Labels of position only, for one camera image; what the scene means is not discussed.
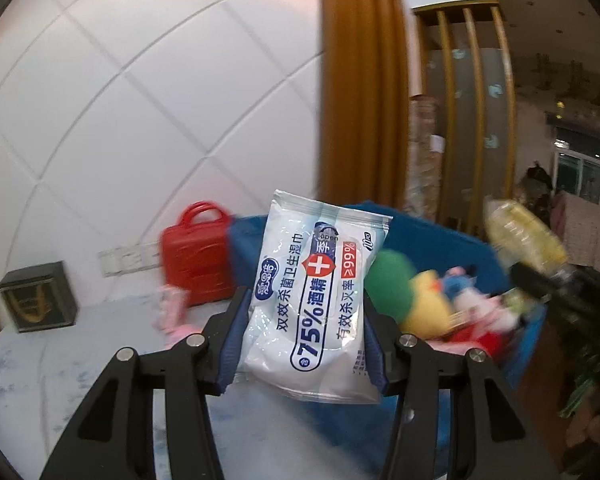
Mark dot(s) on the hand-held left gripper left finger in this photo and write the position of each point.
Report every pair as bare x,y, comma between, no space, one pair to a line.
230,345

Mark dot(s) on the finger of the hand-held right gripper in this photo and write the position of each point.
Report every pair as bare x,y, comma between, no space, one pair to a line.
540,285

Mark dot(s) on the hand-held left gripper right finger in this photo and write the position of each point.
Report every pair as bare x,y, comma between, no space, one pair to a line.
380,355

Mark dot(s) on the blue plastic crate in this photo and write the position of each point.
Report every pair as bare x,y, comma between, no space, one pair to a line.
480,255

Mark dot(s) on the yellow duck plush green hat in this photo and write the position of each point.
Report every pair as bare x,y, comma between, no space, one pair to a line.
425,305

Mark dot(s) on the white plush toy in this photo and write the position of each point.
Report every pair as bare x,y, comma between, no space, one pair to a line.
470,305

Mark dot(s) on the white wet wipes pack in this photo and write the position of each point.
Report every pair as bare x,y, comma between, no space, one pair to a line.
305,310

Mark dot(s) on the pig plush red dress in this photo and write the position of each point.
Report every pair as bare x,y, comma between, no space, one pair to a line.
480,342

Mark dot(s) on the floral cloth desktop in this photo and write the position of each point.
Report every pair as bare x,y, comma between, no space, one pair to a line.
45,370

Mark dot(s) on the pink striped box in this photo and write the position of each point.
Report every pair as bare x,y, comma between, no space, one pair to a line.
172,307

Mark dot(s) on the pig plush blue shirt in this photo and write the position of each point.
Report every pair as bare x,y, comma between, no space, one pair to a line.
460,282

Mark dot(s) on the red toy suitcase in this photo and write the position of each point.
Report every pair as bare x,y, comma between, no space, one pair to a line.
195,260

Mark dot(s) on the green framed window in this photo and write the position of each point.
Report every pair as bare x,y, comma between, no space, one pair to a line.
582,170

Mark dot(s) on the wooden slat partition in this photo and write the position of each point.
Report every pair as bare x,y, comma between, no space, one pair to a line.
472,110

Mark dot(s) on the black gift box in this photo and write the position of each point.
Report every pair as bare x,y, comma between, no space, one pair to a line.
37,297

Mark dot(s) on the brown wooden wall trim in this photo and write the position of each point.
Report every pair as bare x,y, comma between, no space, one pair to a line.
360,85

